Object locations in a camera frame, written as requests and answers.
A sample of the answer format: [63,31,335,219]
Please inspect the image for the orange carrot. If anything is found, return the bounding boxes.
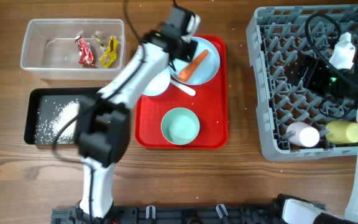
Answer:
[178,49,209,82]

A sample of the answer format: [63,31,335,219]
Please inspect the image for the light blue plate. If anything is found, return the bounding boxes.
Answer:
[185,37,220,85]

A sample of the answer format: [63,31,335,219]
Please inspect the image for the light blue bowl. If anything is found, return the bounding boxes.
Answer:
[143,68,171,96]

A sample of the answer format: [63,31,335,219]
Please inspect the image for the white spoon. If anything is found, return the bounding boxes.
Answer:
[170,79,196,96]

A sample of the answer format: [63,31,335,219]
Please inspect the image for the pink plastic cup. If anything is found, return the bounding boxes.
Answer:
[286,121,320,147]

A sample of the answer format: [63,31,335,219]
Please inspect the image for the yellow plastic cup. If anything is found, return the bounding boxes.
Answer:
[325,120,358,144]

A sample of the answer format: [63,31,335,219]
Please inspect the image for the yellow snack wrapper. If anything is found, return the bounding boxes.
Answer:
[94,34,119,68]

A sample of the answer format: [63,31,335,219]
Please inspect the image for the green bowl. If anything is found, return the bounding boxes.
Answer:
[160,108,200,146]

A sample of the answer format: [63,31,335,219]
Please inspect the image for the red foil wrapper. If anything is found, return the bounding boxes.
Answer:
[75,35,94,66]

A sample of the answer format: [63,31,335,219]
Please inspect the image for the white rice pile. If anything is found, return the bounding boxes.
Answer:
[34,95,80,145]

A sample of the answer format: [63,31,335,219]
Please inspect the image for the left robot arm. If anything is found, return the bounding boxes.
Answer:
[73,5,201,223]

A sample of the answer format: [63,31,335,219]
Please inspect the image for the grey dishwasher rack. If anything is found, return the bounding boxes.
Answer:
[246,4,358,161]

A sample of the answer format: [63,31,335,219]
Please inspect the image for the red serving tray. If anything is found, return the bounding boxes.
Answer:
[134,35,229,149]

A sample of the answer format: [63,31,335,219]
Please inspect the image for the clear plastic bin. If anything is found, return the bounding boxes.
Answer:
[20,19,126,80]

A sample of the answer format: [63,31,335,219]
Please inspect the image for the black plastic tray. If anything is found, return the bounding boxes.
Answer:
[24,87,99,146]

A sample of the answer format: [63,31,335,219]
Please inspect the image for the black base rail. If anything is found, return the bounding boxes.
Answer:
[50,204,326,224]

